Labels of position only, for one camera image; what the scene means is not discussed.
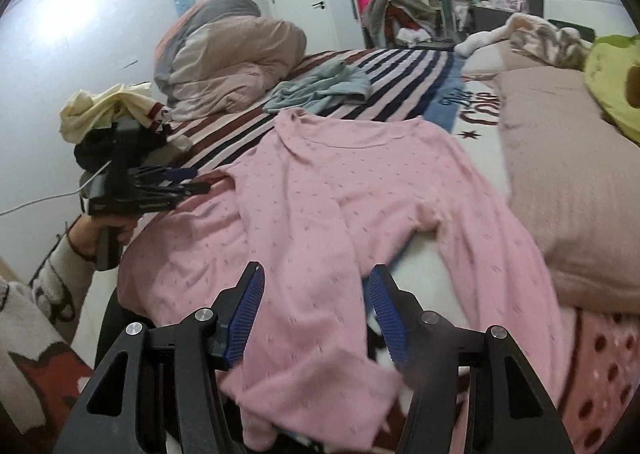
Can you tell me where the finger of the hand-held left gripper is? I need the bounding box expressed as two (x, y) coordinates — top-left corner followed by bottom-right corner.
(132, 165), (199, 185)
(131, 182), (212, 213)

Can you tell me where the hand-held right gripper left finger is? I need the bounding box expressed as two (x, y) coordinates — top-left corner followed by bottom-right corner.
(52, 261), (266, 454)

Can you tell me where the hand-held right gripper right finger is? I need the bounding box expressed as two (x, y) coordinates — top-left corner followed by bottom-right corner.
(367, 264), (576, 454)

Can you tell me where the pink knit sweater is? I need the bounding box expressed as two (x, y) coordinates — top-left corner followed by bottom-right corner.
(117, 108), (576, 452)

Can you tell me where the person's left forearm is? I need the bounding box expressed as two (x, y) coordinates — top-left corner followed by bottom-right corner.
(30, 234), (96, 329)

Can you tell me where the dark clothes pile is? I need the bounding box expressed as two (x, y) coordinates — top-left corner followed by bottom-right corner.
(75, 131), (193, 169)

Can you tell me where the clothes pile on chair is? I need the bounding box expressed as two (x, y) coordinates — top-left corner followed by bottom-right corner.
(362, 0), (446, 48)

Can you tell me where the person's left hand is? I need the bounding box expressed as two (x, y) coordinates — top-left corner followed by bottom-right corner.
(67, 215), (138, 259)

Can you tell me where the cream garment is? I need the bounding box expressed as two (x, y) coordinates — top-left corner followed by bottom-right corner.
(60, 82), (171, 145)

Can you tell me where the beige duvet lump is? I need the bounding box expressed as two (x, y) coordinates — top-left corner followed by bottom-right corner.
(152, 0), (307, 122)

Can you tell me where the light blue garment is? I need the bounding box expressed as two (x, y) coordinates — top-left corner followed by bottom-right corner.
(262, 61), (372, 115)

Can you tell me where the person's patterned sweater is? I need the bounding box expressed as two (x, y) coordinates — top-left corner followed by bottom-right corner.
(0, 274), (96, 435)

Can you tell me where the pink dotted sheet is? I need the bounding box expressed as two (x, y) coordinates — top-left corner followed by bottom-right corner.
(560, 306), (640, 454)

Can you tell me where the beige pillow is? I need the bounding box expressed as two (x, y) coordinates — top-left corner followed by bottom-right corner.
(492, 68), (640, 315)

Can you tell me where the striped blanket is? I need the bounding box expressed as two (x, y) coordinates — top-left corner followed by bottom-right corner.
(80, 48), (506, 454)

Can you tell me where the cluttered dark desk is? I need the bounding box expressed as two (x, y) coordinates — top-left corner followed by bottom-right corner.
(447, 0), (531, 34)

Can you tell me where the green avocado plush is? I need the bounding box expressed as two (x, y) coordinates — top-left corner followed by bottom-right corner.
(584, 35), (640, 145)

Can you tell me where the white cable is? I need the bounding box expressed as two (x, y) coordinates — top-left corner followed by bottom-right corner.
(0, 161), (110, 217)

